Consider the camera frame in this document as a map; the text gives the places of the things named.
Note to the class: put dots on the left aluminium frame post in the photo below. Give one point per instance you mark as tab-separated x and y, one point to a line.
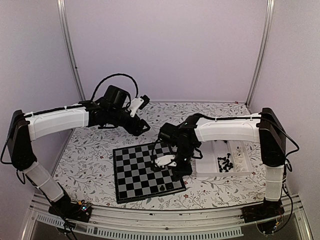
61	7

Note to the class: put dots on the aluminium frame post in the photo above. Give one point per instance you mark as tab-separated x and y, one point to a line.
61	7
268	19

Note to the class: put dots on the aluminium front rail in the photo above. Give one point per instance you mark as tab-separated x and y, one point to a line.
113	223

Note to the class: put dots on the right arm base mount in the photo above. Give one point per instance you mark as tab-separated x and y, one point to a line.
271	212

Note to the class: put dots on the white plastic compartment tray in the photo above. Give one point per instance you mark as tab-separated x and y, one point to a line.
223	158

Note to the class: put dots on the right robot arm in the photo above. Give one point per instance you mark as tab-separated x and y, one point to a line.
262	128

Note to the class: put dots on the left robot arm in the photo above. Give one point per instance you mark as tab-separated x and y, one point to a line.
33	137

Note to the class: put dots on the black and white chessboard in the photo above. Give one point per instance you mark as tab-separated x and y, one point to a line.
134	179

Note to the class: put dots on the right aluminium frame post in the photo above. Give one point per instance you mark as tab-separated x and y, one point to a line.
268	19

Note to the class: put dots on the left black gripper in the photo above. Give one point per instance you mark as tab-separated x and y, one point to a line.
139	124

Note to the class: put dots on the black chess pawn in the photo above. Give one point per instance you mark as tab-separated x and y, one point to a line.
162	188

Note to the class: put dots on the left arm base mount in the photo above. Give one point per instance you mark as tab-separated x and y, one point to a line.
79	211

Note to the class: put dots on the black chess piece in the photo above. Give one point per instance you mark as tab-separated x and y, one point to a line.
170	186

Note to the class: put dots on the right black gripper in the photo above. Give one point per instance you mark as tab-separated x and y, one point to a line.
180	172

